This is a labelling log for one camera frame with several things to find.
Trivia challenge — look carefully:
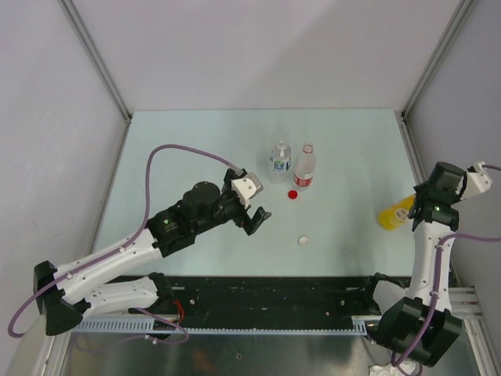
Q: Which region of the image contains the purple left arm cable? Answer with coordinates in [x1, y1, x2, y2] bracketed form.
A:
[8, 144, 246, 338]

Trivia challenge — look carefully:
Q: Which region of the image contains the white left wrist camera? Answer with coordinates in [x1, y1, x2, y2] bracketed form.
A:
[231, 173, 264, 209]

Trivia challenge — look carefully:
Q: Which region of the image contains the left aluminium frame post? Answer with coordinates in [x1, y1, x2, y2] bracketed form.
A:
[57, 0, 132, 124]

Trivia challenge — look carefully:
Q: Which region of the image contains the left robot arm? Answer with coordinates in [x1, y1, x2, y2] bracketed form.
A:
[34, 169, 270, 336]

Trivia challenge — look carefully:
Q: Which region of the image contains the crumpled white tissue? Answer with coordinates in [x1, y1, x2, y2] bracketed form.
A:
[369, 361, 422, 376]

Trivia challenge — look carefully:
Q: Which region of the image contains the grey slotted cable duct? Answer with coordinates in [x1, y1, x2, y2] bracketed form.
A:
[77, 316, 371, 338]

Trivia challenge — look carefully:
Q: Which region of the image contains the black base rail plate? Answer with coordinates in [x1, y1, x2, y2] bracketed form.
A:
[128, 275, 414, 330]

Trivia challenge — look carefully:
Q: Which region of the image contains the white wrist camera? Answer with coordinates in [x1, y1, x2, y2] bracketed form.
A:
[231, 173, 264, 209]
[456, 161, 493, 201]

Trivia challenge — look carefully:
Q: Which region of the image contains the aluminium frame post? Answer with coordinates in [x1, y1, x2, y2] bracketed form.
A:
[57, 0, 132, 124]
[401, 0, 478, 118]

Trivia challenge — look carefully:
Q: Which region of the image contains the white bottle cap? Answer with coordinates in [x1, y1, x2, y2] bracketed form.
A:
[297, 236, 309, 247]

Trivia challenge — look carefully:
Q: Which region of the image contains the right aluminium frame post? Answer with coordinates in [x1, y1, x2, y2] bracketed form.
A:
[401, 0, 478, 118]

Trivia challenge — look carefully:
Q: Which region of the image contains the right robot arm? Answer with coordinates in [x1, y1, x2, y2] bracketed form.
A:
[361, 162, 467, 369]

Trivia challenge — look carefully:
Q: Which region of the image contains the red bottle cap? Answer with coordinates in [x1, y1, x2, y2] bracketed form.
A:
[287, 190, 298, 200]

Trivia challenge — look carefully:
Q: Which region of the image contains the blue white label water bottle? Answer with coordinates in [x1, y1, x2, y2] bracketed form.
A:
[270, 141, 292, 183]

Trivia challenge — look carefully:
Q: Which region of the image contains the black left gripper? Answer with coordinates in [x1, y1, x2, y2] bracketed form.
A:
[193, 172, 270, 235]

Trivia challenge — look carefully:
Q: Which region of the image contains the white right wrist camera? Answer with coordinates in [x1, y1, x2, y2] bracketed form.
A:
[456, 161, 493, 201]

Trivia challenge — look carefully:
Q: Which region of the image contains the red label water bottle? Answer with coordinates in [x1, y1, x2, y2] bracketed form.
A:
[294, 143, 316, 188]

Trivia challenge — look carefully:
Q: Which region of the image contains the yellow juice bottle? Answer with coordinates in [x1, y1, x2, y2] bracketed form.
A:
[377, 195, 415, 230]

